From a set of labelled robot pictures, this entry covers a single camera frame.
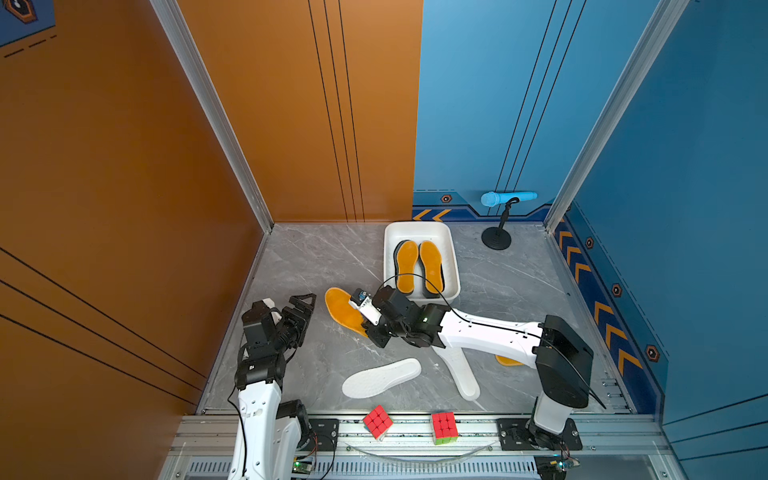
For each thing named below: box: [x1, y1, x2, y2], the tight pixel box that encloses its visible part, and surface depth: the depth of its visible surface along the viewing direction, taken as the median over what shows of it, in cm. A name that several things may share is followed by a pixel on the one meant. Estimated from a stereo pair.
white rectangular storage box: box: [383, 221, 461, 305], surface depth 111 cm
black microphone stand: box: [481, 197, 520, 251], surface depth 117 cm
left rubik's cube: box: [362, 404, 394, 441], surface depth 73 cm
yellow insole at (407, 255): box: [397, 241, 419, 294], surface depth 107 cm
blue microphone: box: [480, 191, 538, 207], surface depth 98 cm
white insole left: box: [342, 358, 422, 399], surface depth 84 cm
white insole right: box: [431, 346, 481, 401], surface depth 84 cm
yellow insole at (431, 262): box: [419, 241, 444, 294], surface depth 107 cm
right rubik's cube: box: [431, 412, 459, 445], surface depth 72 cm
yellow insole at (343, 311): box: [325, 287, 368, 338], surface depth 84 cm
